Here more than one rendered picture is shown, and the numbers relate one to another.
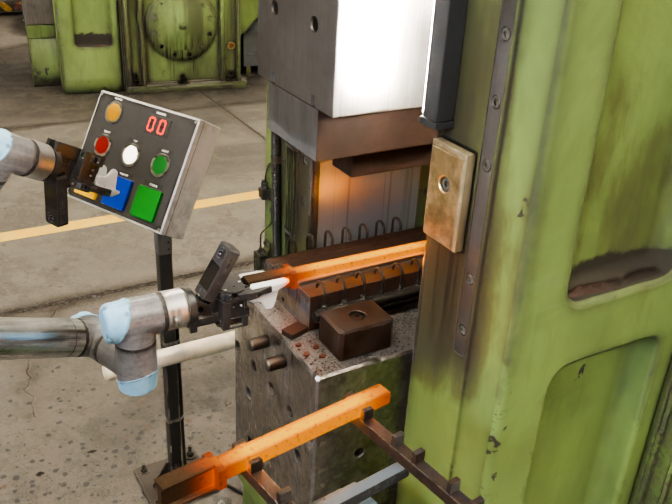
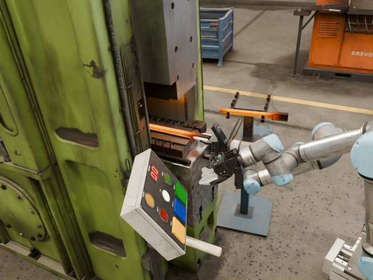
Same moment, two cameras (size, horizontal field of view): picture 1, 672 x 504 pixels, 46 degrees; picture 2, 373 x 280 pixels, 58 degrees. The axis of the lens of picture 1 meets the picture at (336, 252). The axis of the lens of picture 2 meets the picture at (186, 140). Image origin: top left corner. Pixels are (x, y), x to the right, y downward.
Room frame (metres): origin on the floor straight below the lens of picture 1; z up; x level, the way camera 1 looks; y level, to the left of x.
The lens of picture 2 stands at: (2.19, 1.39, 1.98)
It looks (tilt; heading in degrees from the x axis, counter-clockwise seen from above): 33 degrees down; 240
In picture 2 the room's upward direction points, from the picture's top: 4 degrees counter-clockwise
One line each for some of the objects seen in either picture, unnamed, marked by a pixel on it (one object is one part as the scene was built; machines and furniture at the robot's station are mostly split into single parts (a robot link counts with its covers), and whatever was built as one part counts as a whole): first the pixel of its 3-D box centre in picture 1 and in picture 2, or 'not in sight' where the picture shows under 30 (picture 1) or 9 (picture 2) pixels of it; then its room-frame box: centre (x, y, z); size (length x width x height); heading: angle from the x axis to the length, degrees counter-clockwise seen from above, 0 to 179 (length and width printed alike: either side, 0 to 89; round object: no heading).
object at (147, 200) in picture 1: (147, 204); (180, 194); (1.69, 0.45, 1.01); 0.07 x 0.05 x 0.07; 56
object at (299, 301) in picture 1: (373, 269); (157, 136); (1.52, -0.08, 0.96); 0.42 x 0.20 x 0.09; 121
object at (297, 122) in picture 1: (386, 108); (149, 77); (1.52, -0.08, 1.32); 0.42 x 0.20 x 0.10; 121
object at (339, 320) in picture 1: (356, 329); (194, 128); (1.29, -0.05, 0.95); 0.12 x 0.08 x 0.06; 121
